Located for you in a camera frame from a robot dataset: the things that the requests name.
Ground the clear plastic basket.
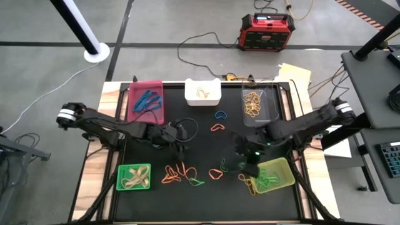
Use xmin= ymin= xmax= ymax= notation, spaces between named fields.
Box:
xmin=240 ymin=81 xmax=280 ymax=128

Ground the grey stand base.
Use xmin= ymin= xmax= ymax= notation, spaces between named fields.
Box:
xmin=0 ymin=126 xmax=53 ymax=225

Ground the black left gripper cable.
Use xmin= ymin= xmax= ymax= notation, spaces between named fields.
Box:
xmin=174 ymin=117 xmax=199 ymax=143

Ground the black frame strut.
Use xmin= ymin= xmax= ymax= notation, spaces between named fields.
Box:
xmin=73 ymin=168 xmax=123 ymax=223
xmin=290 ymin=168 xmax=340 ymax=223

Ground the black cable bundle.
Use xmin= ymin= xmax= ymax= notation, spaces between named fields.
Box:
xmin=13 ymin=132 xmax=42 ymax=150
xmin=307 ymin=64 xmax=348 ymax=111

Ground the black desk post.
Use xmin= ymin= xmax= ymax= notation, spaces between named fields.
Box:
xmin=353 ymin=14 xmax=400 ymax=62

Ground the backlit computer keyboard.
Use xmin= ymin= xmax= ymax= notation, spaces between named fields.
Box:
xmin=379 ymin=141 xmax=400 ymax=179

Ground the yellow extension cable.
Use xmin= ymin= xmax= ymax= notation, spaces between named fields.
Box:
xmin=285 ymin=0 xmax=314 ymax=21

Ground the red black portable power station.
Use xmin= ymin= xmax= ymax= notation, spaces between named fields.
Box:
xmin=237 ymin=12 xmax=296 ymax=53

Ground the coiled black cable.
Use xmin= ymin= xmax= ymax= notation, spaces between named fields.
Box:
xmin=387 ymin=83 xmax=400 ymax=115

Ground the black support beam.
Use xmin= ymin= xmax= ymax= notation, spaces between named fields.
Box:
xmin=320 ymin=111 xmax=376 ymax=151

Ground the black floor power cable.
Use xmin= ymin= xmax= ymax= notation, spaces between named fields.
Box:
xmin=176 ymin=31 xmax=240 ymax=78

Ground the white plastic basket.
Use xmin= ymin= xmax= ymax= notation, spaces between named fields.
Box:
xmin=184 ymin=77 xmax=223 ymax=107

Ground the flat black desk device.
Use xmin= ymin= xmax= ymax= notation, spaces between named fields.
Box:
xmin=386 ymin=46 xmax=400 ymax=71

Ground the thin tan rubber band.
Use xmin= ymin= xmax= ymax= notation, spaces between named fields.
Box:
xmin=120 ymin=170 xmax=141 ymax=189

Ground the green plastic basket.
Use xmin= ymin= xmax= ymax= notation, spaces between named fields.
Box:
xmin=115 ymin=162 xmax=151 ymax=191

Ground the yellow plastic basket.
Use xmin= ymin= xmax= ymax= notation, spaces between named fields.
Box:
xmin=249 ymin=157 xmax=296 ymax=195

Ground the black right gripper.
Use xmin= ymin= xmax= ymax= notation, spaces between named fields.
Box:
xmin=233 ymin=132 xmax=270 ymax=178

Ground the yellow power plug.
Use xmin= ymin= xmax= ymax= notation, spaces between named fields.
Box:
xmin=225 ymin=72 xmax=248 ymax=82

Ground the black table mat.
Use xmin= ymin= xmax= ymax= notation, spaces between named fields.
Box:
xmin=112 ymin=82 xmax=301 ymax=221

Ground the yellow paper sheet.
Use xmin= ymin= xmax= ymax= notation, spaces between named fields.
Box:
xmin=276 ymin=62 xmax=313 ymax=92

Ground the white paper sheet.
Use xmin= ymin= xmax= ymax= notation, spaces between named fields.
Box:
xmin=322 ymin=126 xmax=353 ymax=159

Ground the pink plastic basket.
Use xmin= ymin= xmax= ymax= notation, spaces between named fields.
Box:
xmin=126 ymin=79 xmax=166 ymax=126

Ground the black table frame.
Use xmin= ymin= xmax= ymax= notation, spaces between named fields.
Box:
xmin=106 ymin=81 xmax=310 ymax=223

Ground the pole with white round base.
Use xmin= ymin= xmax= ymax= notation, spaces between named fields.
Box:
xmin=49 ymin=0 xmax=111 ymax=64

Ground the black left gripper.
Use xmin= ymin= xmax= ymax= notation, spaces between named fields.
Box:
xmin=149 ymin=122 xmax=189 ymax=163

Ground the thin blue rubber band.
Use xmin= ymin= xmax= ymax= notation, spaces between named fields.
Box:
xmin=139 ymin=89 xmax=159 ymax=104
xmin=143 ymin=96 xmax=164 ymax=113

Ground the white floor cable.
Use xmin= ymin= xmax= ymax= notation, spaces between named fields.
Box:
xmin=0 ymin=61 xmax=100 ymax=135

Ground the grey desk top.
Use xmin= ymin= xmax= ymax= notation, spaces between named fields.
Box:
xmin=359 ymin=127 xmax=400 ymax=204
xmin=340 ymin=46 xmax=400 ymax=130

